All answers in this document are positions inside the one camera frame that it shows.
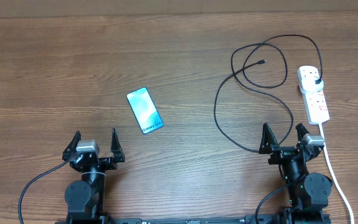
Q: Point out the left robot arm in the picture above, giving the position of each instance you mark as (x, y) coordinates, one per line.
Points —
(85, 197)

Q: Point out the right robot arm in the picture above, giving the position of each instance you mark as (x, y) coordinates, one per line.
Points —
(308, 192)

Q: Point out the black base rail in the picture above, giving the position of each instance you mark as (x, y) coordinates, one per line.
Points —
(248, 219)

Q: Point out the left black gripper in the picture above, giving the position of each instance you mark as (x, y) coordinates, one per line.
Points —
(110, 163)

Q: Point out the white charger adapter plug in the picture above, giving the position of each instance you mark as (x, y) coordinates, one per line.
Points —
(309, 85)

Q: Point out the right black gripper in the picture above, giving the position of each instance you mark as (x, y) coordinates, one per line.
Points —
(268, 145)

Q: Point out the white power strip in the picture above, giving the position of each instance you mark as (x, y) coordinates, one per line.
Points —
(315, 102)

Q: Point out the Samsung Galaxy smartphone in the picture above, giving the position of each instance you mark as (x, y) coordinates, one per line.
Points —
(144, 110)

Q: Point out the cardboard backdrop panel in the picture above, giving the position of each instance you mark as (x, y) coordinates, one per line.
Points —
(66, 8)

